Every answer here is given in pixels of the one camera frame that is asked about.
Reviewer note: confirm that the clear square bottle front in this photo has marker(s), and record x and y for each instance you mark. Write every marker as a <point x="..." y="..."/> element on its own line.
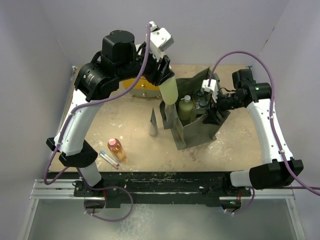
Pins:
<point x="198" y="96"/>

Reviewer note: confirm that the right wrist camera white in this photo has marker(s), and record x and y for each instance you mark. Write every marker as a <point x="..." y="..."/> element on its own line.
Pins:
<point x="210" y="87"/>

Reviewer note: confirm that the red tipped pen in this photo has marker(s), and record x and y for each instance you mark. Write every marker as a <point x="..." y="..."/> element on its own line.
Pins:
<point x="110" y="161"/>

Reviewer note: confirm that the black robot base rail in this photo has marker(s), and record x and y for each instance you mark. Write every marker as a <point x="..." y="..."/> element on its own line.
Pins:
<point x="209" y="188"/>

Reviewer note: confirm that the blue capped pen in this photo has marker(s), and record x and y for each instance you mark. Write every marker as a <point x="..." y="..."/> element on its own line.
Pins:
<point x="102" y="152"/>

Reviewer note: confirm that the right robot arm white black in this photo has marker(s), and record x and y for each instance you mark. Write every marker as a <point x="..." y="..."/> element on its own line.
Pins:
<point x="277" y="159"/>

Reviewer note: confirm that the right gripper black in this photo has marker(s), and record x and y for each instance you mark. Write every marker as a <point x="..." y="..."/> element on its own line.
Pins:
<point x="211" y="117"/>

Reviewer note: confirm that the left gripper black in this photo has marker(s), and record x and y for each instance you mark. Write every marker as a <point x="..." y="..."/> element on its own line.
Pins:
<point x="157" y="76"/>

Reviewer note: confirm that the green pump lotion bottle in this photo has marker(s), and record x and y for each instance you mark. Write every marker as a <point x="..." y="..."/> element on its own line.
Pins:
<point x="185" y="108"/>

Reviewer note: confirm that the orange bottle pink cap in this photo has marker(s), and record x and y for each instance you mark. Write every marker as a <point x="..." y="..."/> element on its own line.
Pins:
<point x="117" y="150"/>

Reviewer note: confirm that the green bottle white flip cap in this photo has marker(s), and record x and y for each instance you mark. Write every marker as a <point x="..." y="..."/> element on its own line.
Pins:
<point x="169" y="91"/>

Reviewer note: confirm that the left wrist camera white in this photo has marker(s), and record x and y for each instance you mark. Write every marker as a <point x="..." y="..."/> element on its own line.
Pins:
<point x="160" y="40"/>

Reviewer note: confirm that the clear square bottle black label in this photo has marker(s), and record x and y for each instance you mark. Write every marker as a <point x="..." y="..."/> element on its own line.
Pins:
<point x="200" y="107"/>

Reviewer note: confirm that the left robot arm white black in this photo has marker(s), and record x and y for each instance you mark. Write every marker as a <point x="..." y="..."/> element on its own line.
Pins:
<point x="119" y="59"/>

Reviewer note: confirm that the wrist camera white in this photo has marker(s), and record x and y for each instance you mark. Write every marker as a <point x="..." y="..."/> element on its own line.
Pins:
<point x="210" y="87"/>
<point x="160" y="40"/>

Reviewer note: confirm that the clear conical tube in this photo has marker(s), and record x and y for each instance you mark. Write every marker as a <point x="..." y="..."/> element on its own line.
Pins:
<point x="153" y="127"/>

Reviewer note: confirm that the round-top mini drawer cabinet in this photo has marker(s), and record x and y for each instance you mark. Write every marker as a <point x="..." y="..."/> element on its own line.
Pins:
<point x="143" y="89"/>

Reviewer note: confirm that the green canvas bag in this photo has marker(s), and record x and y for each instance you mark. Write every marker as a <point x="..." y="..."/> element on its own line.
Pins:
<point x="193" y="132"/>

